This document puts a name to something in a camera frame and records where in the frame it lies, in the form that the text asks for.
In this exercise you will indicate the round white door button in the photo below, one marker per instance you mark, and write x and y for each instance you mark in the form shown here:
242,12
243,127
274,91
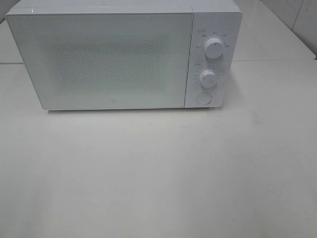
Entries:
204,98

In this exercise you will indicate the white timer knob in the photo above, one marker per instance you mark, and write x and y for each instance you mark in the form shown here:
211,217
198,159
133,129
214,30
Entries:
208,78

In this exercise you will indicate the white microwave door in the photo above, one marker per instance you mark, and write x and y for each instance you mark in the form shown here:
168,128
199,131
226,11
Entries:
105,61

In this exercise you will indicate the white upper power knob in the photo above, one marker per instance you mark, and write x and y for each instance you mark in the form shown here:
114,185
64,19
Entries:
213,47

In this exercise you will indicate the white microwave oven body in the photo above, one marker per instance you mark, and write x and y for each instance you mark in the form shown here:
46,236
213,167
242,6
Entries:
221,18

